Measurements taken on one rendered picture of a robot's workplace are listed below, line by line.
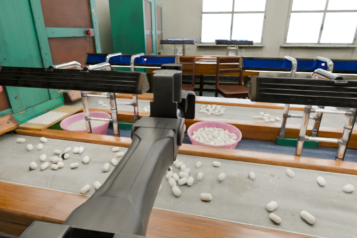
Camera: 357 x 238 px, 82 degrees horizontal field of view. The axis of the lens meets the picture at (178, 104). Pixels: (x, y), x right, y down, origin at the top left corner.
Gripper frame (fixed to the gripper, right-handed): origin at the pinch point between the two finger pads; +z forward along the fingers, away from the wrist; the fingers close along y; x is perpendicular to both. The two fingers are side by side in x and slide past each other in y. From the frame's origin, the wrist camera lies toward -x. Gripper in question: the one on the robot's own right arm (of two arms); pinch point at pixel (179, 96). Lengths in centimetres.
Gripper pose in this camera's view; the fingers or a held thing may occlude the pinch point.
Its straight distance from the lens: 59.4
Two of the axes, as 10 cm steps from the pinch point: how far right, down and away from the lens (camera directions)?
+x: 0.0, 9.5, 3.0
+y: -9.9, -0.5, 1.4
